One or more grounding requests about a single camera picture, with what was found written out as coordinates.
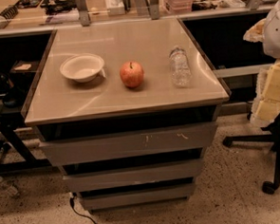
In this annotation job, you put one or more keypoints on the grey drawer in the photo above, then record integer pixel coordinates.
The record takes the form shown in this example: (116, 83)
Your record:
(129, 144)
(137, 197)
(132, 176)

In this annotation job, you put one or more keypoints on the grey middle drawer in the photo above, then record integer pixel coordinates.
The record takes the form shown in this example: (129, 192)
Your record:
(132, 176)

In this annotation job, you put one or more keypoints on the grey top drawer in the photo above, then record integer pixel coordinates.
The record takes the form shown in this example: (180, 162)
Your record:
(129, 144)

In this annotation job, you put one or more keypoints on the grey bottom drawer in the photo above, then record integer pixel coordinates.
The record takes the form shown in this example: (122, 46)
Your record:
(137, 197)

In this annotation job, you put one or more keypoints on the black desk frame left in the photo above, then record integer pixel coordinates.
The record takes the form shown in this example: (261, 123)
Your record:
(7, 128)

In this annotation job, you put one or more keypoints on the white tissue box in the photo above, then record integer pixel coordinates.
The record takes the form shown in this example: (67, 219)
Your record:
(115, 7)

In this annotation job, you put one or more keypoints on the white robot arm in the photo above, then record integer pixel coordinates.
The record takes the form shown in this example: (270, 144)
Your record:
(267, 31)

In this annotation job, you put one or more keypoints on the white paper bowl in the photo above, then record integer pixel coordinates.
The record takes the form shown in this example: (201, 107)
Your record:
(82, 68)

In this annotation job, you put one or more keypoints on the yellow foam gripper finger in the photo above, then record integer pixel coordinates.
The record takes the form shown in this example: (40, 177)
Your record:
(266, 105)

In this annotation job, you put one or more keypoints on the clear plastic water bottle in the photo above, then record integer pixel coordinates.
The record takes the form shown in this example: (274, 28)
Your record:
(180, 67)

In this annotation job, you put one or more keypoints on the red apple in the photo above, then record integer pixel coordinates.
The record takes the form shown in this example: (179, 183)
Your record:
(131, 74)

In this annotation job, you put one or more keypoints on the black coiled spring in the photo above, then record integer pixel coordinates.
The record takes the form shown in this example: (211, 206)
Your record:
(9, 13)

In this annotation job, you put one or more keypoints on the grey drawer cabinet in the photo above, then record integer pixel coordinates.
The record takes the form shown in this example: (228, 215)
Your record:
(62, 109)

